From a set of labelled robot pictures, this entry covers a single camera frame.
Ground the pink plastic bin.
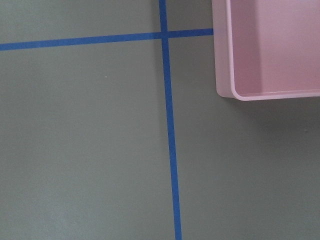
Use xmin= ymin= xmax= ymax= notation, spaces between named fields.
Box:
xmin=212 ymin=0 xmax=320 ymax=101

